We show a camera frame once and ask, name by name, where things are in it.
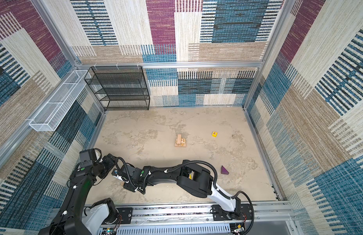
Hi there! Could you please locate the plain wood block front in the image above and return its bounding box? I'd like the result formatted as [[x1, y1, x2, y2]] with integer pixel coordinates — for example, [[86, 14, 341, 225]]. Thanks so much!
[[177, 134, 181, 145]]

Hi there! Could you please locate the plain wood block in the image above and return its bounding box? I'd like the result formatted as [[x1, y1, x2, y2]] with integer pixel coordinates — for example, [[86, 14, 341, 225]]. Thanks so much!
[[175, 143, 186, 147], [177, 134, 181, 145]]

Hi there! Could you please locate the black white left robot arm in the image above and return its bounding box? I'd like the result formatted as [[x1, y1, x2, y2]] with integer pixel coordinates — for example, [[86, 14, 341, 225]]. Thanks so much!
[[39, 148, 118, 235]]

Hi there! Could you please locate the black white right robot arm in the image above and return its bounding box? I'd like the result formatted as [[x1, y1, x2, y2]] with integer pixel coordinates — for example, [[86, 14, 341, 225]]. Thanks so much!
[[113, 160, 241, 218]]

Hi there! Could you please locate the purple triangular block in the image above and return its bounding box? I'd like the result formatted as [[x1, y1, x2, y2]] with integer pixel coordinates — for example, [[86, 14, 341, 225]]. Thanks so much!
[[221, 165, 229, 175]]

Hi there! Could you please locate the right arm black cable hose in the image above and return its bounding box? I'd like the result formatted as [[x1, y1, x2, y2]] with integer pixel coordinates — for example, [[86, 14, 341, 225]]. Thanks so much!
[[115, 157, 255, 234]]

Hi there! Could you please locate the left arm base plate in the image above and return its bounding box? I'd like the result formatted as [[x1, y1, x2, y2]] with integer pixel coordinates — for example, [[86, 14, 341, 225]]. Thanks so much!
[[116, 207, 133, 225]]

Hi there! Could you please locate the white wire mesh basket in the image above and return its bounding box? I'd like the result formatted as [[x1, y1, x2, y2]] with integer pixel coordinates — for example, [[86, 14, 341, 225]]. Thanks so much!
[[29, 70, 87, 132]]

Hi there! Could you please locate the black wire mesh shelf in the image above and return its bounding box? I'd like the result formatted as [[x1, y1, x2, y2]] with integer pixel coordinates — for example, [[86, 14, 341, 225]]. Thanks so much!
[[84, 66, 151, 111]]

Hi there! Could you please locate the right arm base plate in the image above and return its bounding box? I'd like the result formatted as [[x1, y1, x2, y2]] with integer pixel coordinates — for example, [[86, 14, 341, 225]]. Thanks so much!
[[210, 204, 254, 221]]

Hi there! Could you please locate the aluminium mounting rail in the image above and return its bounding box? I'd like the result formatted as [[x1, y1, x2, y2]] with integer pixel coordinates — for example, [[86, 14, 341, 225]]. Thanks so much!
[[97, 201, 303, 235]]

